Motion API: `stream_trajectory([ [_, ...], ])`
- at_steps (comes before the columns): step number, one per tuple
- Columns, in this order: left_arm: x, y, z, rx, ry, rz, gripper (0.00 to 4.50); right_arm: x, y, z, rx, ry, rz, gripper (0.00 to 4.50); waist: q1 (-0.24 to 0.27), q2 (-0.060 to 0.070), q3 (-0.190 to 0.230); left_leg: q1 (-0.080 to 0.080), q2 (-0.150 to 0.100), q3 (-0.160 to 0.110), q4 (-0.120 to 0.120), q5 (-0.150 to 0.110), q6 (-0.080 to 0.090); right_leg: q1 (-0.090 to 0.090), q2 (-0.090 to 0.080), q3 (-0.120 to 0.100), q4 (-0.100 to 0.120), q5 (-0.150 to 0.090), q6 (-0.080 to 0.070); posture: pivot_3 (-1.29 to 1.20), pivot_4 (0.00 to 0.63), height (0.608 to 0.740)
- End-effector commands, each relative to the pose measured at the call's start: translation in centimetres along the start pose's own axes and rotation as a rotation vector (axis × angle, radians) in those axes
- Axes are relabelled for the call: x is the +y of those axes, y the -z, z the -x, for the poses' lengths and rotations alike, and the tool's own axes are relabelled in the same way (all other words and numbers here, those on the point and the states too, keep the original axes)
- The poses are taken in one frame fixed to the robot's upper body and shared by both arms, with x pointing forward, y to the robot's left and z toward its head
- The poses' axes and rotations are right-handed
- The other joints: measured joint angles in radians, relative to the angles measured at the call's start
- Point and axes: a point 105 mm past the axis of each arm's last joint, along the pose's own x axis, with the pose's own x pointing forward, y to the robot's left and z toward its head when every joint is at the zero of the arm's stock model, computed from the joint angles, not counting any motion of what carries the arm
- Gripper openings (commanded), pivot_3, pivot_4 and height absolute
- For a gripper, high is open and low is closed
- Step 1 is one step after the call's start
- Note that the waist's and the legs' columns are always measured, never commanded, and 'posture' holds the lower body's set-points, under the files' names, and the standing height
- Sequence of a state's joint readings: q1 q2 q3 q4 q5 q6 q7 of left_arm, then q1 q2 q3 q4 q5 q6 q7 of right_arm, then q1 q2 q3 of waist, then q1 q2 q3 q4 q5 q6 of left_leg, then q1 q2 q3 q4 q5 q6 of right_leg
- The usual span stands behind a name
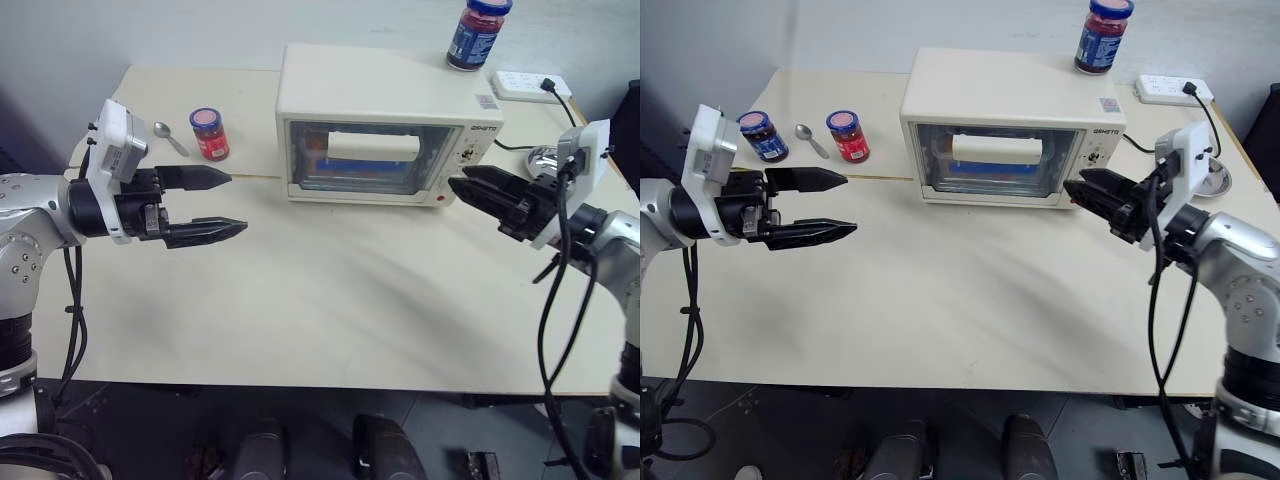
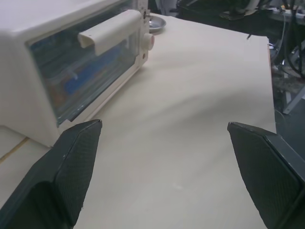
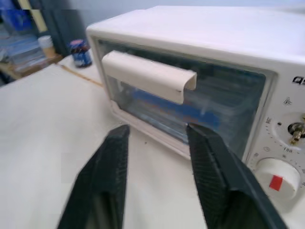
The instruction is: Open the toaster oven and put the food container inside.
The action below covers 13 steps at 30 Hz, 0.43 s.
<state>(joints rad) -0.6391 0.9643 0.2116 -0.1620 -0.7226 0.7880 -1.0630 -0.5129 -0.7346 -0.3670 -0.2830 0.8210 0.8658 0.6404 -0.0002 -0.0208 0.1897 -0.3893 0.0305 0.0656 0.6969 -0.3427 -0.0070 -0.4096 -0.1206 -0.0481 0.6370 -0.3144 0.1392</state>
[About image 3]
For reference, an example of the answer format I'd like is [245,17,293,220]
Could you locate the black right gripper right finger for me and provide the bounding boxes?
[186,123,288,229]

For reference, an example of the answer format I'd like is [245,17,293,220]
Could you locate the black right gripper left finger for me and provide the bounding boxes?
[57,124,131,229]

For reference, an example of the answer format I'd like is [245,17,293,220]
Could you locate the glass toaster oven door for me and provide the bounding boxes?
[91,35,277,160]

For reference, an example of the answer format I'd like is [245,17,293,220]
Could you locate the white toaster oven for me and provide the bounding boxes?
[85,5,305,213]

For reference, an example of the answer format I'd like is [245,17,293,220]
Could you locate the white timer knob red mark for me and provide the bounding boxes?
[254,157,301,200]

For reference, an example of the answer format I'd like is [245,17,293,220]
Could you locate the bare brass knob shaft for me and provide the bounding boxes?
[287,122,305,145]

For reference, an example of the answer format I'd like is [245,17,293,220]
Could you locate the blue labelled jar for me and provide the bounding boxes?
[69,39,92,69]

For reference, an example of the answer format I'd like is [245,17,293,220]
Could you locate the white capped beige bottle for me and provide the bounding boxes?
[38,35,55,59]

